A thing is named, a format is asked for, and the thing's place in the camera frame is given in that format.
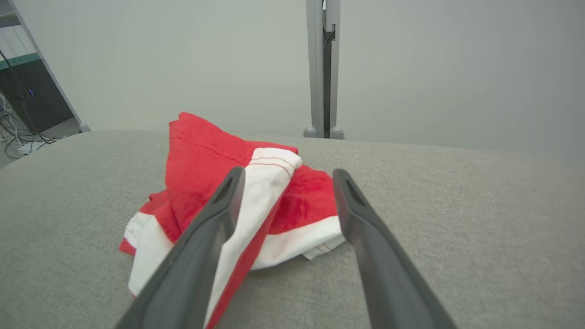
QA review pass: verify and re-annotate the white power strip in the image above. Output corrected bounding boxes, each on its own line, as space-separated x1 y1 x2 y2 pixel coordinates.
17 141 52 155

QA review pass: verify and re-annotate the red and white jersey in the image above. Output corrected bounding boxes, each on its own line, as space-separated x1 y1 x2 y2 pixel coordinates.
119 111 346 329

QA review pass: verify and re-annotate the black cabinet with green top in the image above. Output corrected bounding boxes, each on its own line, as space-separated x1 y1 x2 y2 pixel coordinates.
0 53 74 134

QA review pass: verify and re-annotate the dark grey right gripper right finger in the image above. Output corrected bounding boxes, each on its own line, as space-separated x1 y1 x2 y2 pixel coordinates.
332 169 458 329

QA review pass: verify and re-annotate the grey partition post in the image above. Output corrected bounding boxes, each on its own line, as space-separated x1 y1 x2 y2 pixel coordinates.
303 0 326 138
324 0 345 140
7 0 91 134

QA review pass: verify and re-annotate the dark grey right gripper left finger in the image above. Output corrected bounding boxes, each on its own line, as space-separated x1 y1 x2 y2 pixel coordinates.
114 167 246 329

